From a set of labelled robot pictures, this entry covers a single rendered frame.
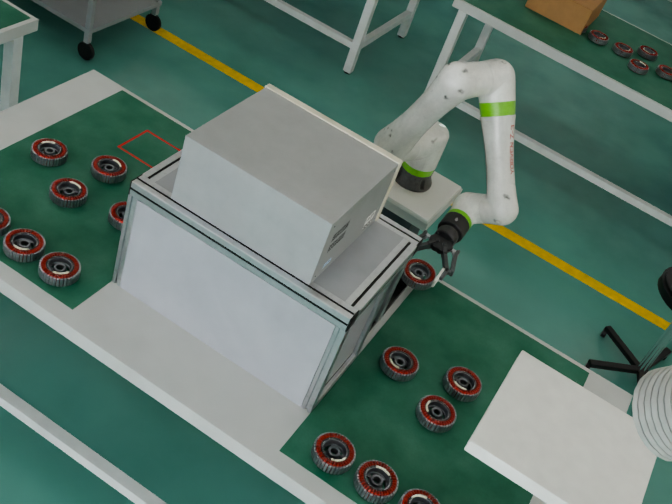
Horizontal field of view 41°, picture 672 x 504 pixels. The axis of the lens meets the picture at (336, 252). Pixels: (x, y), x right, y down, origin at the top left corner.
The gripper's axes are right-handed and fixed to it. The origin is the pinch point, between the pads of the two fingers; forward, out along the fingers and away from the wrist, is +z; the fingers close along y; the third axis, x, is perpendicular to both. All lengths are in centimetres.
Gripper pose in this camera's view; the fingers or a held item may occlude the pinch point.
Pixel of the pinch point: (420, 270)
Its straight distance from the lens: 286.9
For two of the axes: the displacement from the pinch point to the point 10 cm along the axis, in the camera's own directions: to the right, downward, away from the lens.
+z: -5.3, 6.1, -5.9
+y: -8.3, -5.2, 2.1
